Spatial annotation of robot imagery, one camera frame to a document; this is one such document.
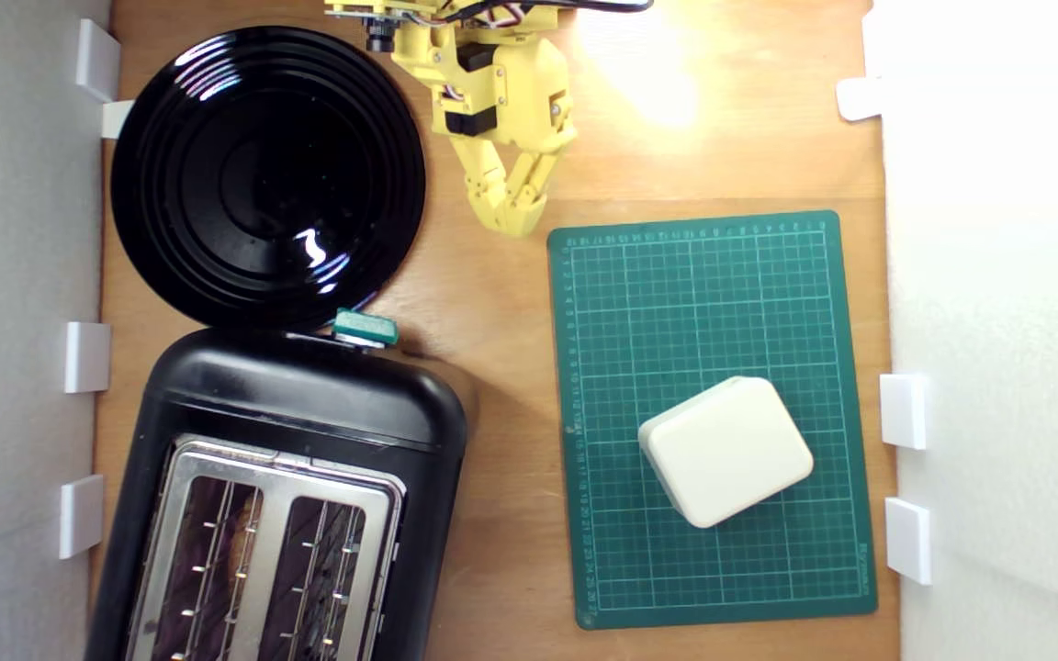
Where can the green toaster lever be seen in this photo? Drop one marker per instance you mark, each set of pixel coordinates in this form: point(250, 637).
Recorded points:
point(365, 326)

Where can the black two-slot toaster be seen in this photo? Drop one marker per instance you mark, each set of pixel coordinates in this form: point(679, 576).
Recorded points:
point(309, 395)

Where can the green cutting mat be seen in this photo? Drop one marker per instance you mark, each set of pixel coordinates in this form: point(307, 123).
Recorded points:
point(676, 312)

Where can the black round plate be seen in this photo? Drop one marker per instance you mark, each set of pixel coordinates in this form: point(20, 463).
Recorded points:
point(263, 174)

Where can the white block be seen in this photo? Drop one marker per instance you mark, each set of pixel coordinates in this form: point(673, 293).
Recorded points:
point(726, 450)

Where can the brown bread slice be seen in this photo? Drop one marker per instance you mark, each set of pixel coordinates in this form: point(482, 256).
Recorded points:
point(240, 551)

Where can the gripper camera on yellow mount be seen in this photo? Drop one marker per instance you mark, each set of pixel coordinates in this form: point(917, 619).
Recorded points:
point(380, 23)

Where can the white wall clip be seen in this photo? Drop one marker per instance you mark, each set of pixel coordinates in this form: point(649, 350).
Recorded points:
point(81, 514)
point(97, 60)
point(903, 410)
point(860, 98)
point(88, 356)
point(908, 540)
point(116, 119)

